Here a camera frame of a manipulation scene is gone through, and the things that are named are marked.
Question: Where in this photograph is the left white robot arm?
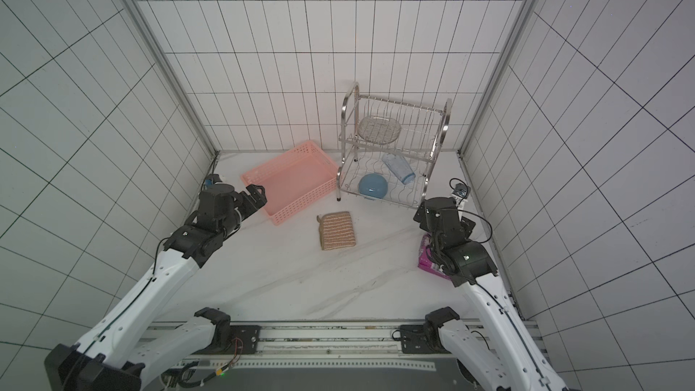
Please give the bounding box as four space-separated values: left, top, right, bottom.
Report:
45 181 267 390

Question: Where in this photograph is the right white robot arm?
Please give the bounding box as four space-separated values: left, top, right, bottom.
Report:
392 197 568 390

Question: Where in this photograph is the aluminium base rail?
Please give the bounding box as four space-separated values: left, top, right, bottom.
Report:
146 319 547 373

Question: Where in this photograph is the brown striped square dishcloth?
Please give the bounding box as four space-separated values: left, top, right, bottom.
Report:
317 211 357 251

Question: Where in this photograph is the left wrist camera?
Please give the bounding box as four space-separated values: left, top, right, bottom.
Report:
201 174 222 190

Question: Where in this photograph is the round glass plate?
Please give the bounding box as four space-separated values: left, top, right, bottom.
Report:
358 116 402 145

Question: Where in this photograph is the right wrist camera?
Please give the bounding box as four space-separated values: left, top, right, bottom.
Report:
452 183 470 199

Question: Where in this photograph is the blue bowl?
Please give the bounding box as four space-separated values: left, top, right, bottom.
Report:
358 173 388 199

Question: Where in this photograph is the metal two-tier dish rack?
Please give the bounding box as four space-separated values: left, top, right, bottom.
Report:
336 81 454 208

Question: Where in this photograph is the clear blue glass cup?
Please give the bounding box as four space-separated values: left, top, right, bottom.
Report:
382 153 416 185

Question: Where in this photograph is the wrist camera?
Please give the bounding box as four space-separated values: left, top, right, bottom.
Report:
452 183 470 199
201 174 222 190

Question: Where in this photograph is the pink plastic basket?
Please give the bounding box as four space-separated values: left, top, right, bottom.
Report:
241 140 338 226

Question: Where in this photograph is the purple tissue pack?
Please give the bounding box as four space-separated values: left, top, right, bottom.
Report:
417 234 450 280

